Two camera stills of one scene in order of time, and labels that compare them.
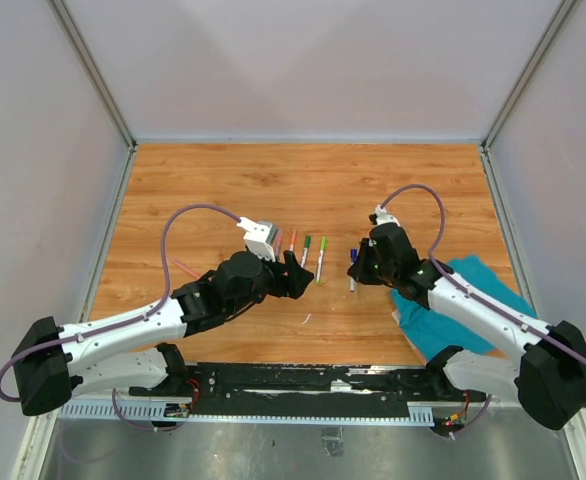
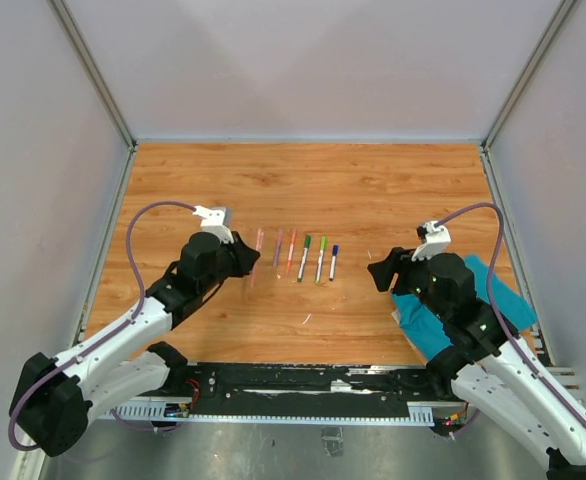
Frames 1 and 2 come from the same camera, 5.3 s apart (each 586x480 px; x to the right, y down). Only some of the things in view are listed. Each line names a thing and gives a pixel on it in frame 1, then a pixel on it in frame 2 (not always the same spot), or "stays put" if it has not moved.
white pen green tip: x=307 y=243 stays put
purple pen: x=278 y=242 stays put
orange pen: x=293 y=238 stays put
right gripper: x=359 y=270 -> x=399 y=261
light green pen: x=320 y=261 stays put
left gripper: x=295 y=281 -> x=245 y=256
